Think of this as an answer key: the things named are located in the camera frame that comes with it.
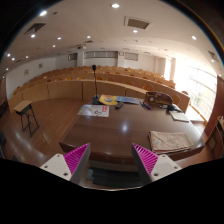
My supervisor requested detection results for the blue paper sheet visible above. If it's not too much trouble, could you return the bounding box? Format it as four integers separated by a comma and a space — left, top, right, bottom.
116, 96, 140, 105

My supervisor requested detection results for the beige folded towel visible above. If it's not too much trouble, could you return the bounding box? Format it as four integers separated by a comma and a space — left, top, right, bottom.
149, 131, 193, 154

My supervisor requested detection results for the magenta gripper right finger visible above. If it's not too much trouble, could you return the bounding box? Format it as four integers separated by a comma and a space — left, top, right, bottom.
131, 143, 181, 185

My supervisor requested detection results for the wooden box organizer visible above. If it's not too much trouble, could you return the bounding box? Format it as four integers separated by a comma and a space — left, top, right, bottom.
144, 91, 173, 105

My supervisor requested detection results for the large wooden desk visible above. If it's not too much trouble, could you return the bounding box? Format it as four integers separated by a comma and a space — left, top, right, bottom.
59, 104, 204, 165

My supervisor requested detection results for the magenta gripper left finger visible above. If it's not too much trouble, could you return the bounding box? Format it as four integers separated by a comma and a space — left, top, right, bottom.
41, 143, 91, 184

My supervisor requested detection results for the white notebook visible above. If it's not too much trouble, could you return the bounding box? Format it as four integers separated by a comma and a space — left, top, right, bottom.
170, 111, 189, 122

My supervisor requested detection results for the black remote control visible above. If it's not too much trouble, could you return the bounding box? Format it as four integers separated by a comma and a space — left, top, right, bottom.
115, 102, 124, 109

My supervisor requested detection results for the yellow booklet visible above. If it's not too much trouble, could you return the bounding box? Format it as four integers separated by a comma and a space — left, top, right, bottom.
99, 94, 118, 106

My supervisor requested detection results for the black desk microphone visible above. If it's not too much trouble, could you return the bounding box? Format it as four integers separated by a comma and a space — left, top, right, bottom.
92, 64, 103, 105

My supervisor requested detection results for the curved wooden bench row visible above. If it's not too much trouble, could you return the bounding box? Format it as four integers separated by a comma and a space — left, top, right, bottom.
8, 80, 146, 113

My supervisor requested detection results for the white printed poster sheet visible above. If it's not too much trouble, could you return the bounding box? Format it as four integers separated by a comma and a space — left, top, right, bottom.
78, 104, 110, 117

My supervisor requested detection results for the small folding side table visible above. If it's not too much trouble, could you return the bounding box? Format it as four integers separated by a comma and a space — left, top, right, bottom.
14, 100, 39, 136

